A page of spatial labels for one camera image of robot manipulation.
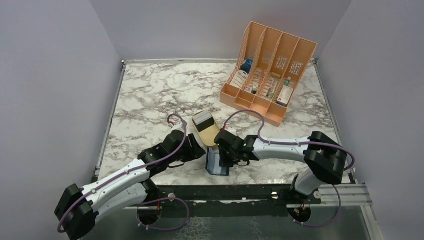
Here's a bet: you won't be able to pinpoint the blue leather card holder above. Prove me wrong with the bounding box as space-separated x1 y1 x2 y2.
205 146 230 176

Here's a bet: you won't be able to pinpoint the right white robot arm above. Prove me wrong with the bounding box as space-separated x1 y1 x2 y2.
214 129 348 204

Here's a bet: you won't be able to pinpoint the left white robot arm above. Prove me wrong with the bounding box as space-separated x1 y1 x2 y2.
54 130 206 240

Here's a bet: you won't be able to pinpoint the credit cards in tray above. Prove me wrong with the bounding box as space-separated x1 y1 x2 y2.
192 110 215 133

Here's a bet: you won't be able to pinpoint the tan oval tray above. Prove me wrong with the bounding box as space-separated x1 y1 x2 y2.
194 115 220 148

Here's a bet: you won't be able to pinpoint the small items in organizer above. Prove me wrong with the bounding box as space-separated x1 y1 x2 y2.
244 82 260 95

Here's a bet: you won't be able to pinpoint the white red box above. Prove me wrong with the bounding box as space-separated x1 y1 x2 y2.
276 85 294 105

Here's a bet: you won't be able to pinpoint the blue round container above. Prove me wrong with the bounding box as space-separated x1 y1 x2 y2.
240 58 253 74

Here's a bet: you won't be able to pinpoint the orange desk organizer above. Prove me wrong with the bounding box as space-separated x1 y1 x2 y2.
220 21 317 127

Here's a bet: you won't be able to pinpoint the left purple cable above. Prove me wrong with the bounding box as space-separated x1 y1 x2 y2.
56 113 189 234

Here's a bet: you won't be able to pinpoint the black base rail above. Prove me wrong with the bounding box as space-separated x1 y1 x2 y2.
125 183 322 219

